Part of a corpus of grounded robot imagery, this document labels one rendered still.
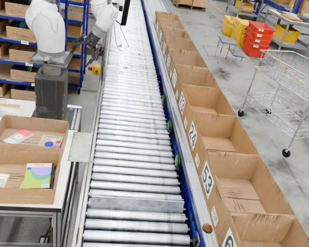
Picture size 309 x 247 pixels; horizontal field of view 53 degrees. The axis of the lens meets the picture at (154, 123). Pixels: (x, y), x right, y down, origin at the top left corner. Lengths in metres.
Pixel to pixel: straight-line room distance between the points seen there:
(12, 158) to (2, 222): 0.85
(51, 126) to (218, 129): 1.05
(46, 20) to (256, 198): 1.46
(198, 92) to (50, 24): 1.10
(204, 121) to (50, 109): 0.98
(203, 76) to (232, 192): 1.30
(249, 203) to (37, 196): 1.02
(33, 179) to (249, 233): 1.04
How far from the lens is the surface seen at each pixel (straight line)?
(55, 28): 1.89
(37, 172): 1.69
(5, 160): 1.82
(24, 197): 1.58
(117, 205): 1.59
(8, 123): 2.09
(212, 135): 2.01
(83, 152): 1.90
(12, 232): 2.49
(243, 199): 1.64
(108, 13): 2.06
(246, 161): 1.68
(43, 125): 2.04
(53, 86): 2.00
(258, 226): 1.40
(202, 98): 2.31
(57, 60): 1.94
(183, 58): 3.01
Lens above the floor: 1.91
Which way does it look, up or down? 31 degrees down
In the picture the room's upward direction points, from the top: 11 degrees clockwise
